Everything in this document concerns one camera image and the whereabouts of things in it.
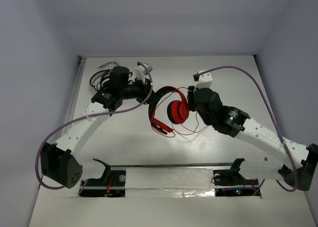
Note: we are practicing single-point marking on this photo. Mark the white foil-taped panel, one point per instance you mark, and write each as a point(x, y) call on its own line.
point(169, 183)

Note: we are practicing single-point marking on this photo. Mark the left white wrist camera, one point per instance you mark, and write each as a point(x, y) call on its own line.
point(142, 70)

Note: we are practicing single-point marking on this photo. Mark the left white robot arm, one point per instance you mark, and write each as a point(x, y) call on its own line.
point(57, 155)

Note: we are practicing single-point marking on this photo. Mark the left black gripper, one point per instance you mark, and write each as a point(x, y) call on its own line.
point(144, 89)

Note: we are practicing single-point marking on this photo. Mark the aluminium side rail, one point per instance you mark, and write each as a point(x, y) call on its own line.
point(75, 91)

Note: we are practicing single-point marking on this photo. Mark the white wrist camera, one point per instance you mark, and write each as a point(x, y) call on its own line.
point(203, 79)
point(142, 70)

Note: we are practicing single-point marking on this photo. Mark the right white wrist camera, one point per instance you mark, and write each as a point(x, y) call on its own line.
point(203, 79)

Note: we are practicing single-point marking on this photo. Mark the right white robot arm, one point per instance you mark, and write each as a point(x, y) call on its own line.
point(285, 160)

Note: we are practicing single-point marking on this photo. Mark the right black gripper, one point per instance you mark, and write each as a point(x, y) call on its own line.
point(192, 90)

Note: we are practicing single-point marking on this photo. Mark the red headphones with cable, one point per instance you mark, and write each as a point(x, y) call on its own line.
point(177, 112)

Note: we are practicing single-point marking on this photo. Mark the white black headphones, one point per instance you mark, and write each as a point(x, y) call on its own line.
point(98, 80)

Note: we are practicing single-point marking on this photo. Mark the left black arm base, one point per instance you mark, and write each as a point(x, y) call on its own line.
point(111, 184)

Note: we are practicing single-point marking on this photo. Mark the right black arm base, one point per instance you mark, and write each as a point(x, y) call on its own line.
point(230, 183)

